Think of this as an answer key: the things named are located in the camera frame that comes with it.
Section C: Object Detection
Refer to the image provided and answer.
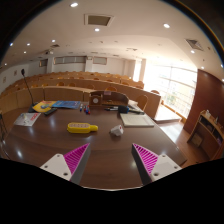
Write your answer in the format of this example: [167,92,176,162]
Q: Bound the ceiling lights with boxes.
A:
[0,2,224,83]

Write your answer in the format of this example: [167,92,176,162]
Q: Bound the square ceiling vent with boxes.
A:
[185,38,204,52]
[83,13,115,28]

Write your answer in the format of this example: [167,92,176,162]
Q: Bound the white notepad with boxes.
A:
[119,113,156,128]

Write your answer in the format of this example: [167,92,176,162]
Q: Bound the black gooseneck microphone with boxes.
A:
[20,68,39,113]

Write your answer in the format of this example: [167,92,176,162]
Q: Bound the black remote control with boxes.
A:
[43,107,58,117]

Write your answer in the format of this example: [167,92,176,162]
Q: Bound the blue booklet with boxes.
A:
[51,100,82,110]

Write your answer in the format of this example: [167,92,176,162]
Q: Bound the wooden desk organizer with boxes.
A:
[88,90,130,108]

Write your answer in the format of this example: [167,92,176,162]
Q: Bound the black handheld microphone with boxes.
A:
[117,105,144,115]

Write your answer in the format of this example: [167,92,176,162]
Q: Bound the wooden chair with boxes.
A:
[135,94,149,113]

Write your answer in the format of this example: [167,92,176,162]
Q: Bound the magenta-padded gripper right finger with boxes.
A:
[131,143,183,186]

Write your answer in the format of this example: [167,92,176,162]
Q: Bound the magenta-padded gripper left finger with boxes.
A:
[39,143,92,185]

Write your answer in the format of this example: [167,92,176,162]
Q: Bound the wooden lecture hall seat rows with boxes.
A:
[0,70,163,116]

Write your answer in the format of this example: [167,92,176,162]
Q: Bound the wooden shelf unit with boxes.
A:
[186,109,224,161]

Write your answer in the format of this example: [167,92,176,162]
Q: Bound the large bright window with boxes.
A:
[139,64,198,119]

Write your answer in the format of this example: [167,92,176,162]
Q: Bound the white leaflet with red print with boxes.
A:
[13,112,42,127]

